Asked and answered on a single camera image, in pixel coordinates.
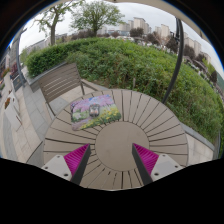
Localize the round bushy green tree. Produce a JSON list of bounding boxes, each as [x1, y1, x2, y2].
[[70, 0, 126, 37]]

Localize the brown slatted chair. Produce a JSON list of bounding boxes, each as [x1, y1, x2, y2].
[[38, 62, 101, 116]]

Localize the distant apartment buildings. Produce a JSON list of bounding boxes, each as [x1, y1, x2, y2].
[[19, 16, 218, 69]]

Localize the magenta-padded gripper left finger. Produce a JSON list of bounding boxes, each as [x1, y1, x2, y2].
[[43, 143, 92, 186]]

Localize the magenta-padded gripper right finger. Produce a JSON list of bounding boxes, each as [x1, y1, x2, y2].
[[131, 143, 184, 186]]

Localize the tall thin-crowned tree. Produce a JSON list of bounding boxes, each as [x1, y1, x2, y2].
[[34, 0, 85, 46]]

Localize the flower print mouse pad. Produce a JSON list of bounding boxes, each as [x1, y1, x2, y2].
[[69, 93, 123, 131]]

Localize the dark tall sign pillar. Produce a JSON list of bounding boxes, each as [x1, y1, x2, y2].
[[11, 28, 28, 92]]

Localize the grey shopfront building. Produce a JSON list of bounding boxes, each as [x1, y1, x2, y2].
[[0, 49, 12, 83]]

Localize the dark curved parasol pole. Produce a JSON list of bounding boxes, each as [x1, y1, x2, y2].
[[161, 18, 185, 105]]

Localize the white planter with flowers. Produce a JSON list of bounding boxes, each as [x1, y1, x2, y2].
[[3, 96, 23, 132]]

